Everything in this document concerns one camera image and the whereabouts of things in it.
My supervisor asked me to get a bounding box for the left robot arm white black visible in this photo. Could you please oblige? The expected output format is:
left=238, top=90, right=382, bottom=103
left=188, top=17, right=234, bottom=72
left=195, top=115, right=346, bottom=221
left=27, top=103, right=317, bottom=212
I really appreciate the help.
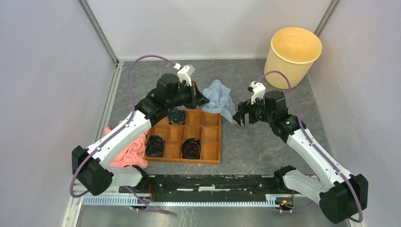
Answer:
left=70, top=73, right=209, bottom=198

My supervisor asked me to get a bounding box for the yellow round trash bin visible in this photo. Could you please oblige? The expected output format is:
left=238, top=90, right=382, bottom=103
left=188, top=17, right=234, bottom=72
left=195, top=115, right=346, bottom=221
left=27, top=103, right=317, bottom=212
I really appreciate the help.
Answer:
left=264, top=27, right=323, bottom=89

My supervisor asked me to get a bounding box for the aluminium frame rail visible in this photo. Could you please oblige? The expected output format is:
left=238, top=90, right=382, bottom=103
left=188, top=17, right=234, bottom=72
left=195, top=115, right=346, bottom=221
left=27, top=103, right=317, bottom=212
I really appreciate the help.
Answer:
left=71, top=175, right=351, bottom=208

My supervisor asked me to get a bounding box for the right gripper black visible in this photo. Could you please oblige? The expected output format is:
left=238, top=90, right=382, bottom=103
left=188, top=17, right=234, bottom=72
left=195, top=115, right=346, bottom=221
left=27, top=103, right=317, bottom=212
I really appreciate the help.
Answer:
left=231, top=93, right=274, bottom=127

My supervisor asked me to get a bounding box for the pink cloth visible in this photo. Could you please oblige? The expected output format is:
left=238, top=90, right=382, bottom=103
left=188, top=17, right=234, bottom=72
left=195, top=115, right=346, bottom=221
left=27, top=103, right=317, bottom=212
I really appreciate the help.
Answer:
left=110, top=131, right=148, bottom=169

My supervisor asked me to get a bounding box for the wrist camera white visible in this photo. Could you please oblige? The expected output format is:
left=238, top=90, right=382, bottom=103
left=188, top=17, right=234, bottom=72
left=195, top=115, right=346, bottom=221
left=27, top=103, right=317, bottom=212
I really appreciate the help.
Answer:
left=249, top=81, right=266, bottom=105
left=174, top=63, right=195, bottom=87

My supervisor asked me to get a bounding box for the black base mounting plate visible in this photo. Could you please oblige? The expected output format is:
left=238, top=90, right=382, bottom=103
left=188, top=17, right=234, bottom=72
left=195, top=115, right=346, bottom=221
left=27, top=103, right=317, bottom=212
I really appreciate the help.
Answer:
left=132, top=175, right=299, bottom=202

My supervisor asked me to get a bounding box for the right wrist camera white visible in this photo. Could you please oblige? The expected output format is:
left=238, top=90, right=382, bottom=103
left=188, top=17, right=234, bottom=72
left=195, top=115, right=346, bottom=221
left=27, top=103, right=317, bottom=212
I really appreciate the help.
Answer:
left=249, top=81, right=266, bottom=105

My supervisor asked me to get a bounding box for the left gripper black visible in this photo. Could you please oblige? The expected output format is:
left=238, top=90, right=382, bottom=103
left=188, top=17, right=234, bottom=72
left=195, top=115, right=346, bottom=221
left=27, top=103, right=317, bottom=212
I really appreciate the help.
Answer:
left=167, top=81, right=210, bottom=110

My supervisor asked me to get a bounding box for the black orange rolled belt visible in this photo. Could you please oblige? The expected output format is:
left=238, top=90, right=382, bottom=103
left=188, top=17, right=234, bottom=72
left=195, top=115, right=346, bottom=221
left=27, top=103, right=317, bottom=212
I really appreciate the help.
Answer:
left=181, top=138, right=201, bottom=159

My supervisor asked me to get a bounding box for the orange compartment tray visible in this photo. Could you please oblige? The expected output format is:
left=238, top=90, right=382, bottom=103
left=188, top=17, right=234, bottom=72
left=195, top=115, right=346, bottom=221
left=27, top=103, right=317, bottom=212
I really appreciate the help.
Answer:
left=145, top=110, right=221, bottom=165

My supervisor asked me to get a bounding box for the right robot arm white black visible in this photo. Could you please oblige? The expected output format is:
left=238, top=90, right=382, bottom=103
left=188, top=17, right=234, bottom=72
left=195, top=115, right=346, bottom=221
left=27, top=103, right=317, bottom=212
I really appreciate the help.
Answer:
left=233, top=91, right=368, bottom=224

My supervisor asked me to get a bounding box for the black rolled belt left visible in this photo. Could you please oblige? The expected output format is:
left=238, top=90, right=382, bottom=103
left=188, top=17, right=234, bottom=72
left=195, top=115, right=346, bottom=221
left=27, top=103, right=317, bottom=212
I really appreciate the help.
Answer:
left=145, top=134, right=165, bottom=157

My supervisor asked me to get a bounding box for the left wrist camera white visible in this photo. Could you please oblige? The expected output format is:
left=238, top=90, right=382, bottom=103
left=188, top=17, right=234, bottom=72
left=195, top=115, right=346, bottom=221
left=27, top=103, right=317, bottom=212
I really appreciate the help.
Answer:
left=174, top=63, right=195, bottom=87

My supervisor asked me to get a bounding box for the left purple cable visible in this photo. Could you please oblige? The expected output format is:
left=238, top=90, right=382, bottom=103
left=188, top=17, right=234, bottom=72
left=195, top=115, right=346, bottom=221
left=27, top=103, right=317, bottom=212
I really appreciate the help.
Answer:
left=69, top=55, right=181, bottom=199

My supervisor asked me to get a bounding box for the purple cable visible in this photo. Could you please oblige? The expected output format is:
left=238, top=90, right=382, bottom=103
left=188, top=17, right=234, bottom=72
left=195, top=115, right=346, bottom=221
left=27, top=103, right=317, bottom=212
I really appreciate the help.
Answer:
left=253, top=70, right=364, bottom=224
left=69, top=55, right=181, bottom=199

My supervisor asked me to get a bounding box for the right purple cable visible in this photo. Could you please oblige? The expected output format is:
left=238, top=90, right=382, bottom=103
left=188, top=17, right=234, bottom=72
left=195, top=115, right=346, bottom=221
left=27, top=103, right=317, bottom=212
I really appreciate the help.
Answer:
left=253, top=70, right=364, bottom=224

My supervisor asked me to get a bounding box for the light blue plastic trash bag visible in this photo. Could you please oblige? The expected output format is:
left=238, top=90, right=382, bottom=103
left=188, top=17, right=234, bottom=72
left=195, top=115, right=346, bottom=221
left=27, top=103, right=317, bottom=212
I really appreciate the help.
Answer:
left=202, top=79, right=236, bottom=124

